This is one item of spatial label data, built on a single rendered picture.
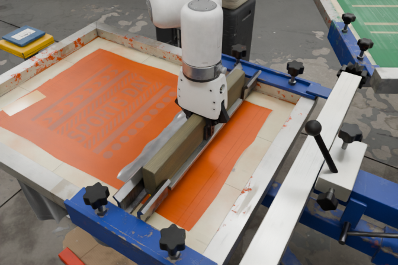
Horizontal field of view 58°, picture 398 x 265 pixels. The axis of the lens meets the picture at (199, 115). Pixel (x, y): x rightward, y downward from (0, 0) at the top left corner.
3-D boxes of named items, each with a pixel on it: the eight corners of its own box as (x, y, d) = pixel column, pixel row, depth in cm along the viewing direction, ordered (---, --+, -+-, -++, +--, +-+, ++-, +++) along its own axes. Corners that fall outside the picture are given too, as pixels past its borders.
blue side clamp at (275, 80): (211, 80, 106) (211, 60, 102) (219, 72, 109) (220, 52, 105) (310, 115, 95) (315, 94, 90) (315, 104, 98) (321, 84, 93)
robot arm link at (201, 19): (169, -20, 69) (217, -24, 70) (172, 31, 76) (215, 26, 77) (184, 15, 58) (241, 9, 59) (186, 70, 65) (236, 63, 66)
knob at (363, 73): (330, 91, 96) (337, 68, 91) (336, 80, 100) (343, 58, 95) (358, 100, 93) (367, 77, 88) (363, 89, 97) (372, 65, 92)
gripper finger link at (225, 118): (237, 113, 73) (222, 124, 77) (210, 86, 72) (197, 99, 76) (234, 116, 72) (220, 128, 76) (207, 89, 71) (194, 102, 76)
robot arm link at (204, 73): (234, 55, 69) (233, 67, 70) (195, 43, 72) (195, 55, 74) (215, 74, 64) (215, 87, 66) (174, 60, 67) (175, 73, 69)
